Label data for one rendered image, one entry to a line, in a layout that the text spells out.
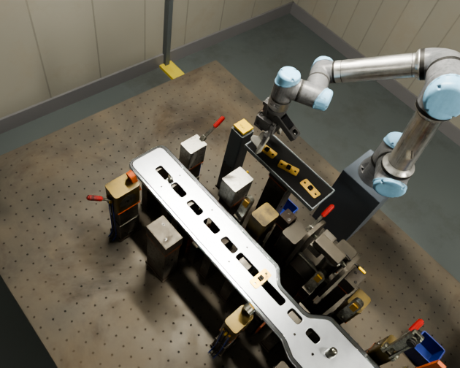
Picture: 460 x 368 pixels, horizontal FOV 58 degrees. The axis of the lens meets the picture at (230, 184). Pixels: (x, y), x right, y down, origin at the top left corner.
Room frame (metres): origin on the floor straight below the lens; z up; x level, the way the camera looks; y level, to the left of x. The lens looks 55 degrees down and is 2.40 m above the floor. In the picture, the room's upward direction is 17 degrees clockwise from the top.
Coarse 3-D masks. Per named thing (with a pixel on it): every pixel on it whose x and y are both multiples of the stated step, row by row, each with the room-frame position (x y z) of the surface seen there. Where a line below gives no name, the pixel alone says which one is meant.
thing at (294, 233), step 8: (296, 224) 0.84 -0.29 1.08; (288, 232) 0.80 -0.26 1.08; (296, 232) 0.81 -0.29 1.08; (304, 232) 0.82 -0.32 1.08; (280, 240) 0.79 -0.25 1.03; (288, 240) 0.77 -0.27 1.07; (296, 240) 0.78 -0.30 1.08; (280, 248) 0.78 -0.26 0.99; (288, 248) 0.76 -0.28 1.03; (272, 256) 0.79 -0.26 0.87; (280, 256) 0.78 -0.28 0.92; (288, 256) 0.81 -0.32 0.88; (280, 264) 0.78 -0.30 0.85
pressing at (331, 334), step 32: (160, 160) 1.00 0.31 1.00; (160, 192) 0.85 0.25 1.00; (192, 192) 0.90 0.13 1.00; (192, 224) 0.76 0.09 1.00; (224, 224) 0.80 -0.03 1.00; (224, 256) 0.67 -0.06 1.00; (256, 256) 0.71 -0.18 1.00; (288, 320) 0.51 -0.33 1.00; (320, 320) 0.54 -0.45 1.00; (288, 352) 0.40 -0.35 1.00; (320, 352) 0.43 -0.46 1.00; (352, 352) 0.47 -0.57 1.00
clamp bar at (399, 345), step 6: (414, 330) 0.52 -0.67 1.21; (402, 336) 0.51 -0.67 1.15; (408, 336) 0.50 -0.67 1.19; (414, 336) 0.50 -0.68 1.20; (420, 336) 0.50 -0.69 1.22; (396, 342) 0.49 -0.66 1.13; (402, 342) 0.50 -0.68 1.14; (408, 342) 0.48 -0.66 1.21; (414, 342) 0.48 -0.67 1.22; (420, 342) 0.49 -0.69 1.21; (396, 348) 0.49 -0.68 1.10; (402, 348) 0.48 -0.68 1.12; (408, 348) 0.48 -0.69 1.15; (396, 354) 0.47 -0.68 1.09
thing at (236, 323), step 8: (240, 312) 0.47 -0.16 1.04; (232, 320) 0.44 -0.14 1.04; (240, 320) 0.44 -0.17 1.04; (248, 320) 0.45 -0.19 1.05; (224, 328) 0.42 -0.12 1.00; (232, 328) 0.41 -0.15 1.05; (240, 328) 0.42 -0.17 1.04; (224, 336) 0.40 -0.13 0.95; (232, 336) 0.40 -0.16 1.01; (216, 344) 0.42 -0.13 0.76; (224, 344) 0.40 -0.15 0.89; (232, 344) 0.45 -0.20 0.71; (208, 352) 0.40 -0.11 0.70; (216, 352) 0.41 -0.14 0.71; (224, 352) 0.41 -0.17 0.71
